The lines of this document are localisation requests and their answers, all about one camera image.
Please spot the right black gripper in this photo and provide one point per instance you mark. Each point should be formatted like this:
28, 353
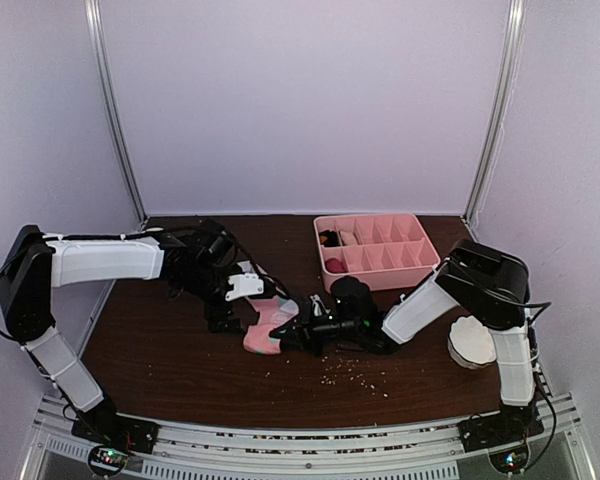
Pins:
299, 332

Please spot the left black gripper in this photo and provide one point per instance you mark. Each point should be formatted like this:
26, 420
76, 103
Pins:
224, 325

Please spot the pink divided organizer tray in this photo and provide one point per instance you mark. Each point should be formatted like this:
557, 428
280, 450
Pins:
396, 252

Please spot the striped beige maroon sock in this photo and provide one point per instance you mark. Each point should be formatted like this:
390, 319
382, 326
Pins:
349, 238

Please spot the pink patterned sock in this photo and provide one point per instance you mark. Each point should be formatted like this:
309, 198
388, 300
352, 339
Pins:
273, 312

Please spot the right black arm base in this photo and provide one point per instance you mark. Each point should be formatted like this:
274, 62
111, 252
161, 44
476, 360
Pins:
495, 430

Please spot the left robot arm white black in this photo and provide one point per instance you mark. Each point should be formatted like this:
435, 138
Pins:
38, 263

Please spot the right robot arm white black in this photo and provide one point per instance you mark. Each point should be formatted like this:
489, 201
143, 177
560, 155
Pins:
491, 285

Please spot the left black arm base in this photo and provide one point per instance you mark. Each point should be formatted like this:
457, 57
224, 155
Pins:
124, 434

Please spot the maroon rolled sock in tray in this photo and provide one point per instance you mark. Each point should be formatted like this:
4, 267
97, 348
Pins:
335, 266

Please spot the black item in tray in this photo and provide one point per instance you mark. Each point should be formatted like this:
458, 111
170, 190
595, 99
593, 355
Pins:
328, 239

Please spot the white scalloped bowl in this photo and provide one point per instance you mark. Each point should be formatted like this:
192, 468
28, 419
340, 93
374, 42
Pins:
470, 344

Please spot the right circuit board with leds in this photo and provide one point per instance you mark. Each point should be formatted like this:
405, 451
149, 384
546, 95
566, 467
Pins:
510, 460

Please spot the circuit board with leds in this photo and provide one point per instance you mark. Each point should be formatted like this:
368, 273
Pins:
510, 460
106, 461

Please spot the left circuit board with leds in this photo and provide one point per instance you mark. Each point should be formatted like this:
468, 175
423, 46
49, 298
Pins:
106, 461

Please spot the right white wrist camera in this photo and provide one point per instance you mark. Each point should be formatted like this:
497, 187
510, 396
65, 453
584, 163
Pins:
317, 306

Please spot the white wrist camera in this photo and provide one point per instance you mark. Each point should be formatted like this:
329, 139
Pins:
317, 306
243, 285

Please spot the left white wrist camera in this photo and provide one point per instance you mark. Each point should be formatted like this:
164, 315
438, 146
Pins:
243, 285

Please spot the aluminium front rail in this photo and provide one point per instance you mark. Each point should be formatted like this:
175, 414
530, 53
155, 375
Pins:
424, 450

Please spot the left aluminium frame post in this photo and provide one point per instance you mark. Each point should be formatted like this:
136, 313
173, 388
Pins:
97, 37

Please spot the aluminium frame post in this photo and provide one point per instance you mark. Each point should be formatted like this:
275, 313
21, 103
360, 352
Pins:
97, 37
513, 36

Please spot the right aluminium frame post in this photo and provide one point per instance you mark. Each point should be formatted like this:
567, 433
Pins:
513, 36

